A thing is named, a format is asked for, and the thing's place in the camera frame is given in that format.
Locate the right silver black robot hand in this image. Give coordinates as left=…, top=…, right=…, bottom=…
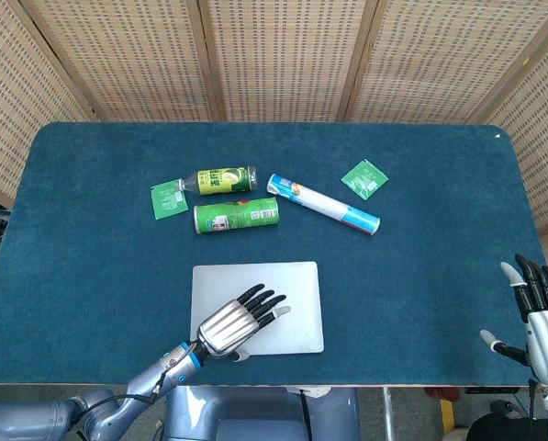
left=479, top=253, right=548, bottom=388

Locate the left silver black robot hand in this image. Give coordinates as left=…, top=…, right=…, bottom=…
left=196, top=283, right=292, bottom=362

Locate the silver laptop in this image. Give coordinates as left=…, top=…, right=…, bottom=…
left=190, top=261, right=325, bottom=357

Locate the blue-grey robot torso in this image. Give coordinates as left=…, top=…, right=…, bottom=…
left=162, top=385, right=362, bottom=441

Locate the black round object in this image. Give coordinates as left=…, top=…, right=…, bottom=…
left=464, top=399, right=548, bottom=441

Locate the green chips can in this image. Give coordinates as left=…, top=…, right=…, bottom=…
left=193, top=197, right=281, bottom=235

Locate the dark blue table cloth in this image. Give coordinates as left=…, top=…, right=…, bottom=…
left=0, top=121, right=548, bottom=388

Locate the green square sachet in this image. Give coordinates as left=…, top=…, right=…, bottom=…
left=341, top=158, right=389, bottom=201
left=151, top=178, right=188, bottom=221

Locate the green label drink bottle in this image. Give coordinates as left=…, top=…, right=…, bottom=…
left=178, top=165, right=259, bottom=197

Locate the white blue long tube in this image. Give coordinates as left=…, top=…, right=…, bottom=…
left=266, top=173, right=382, bottom=237

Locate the white table leg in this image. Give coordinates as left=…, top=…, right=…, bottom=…
left=381, top=386, right=397, bottom=441

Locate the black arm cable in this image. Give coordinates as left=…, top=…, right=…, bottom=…
left=73, top=342, right=197, bottom=441

